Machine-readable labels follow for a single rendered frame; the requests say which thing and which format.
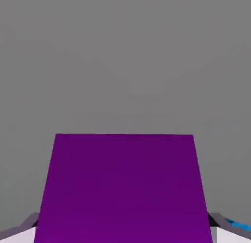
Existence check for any small purple cube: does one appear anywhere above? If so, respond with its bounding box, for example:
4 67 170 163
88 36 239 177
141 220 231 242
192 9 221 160
33 133 214 243

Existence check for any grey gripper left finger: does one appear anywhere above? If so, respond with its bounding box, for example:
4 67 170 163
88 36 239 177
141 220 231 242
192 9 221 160
0 212 39 243

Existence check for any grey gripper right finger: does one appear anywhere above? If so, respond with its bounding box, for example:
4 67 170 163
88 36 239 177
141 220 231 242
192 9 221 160
207 212 251 243

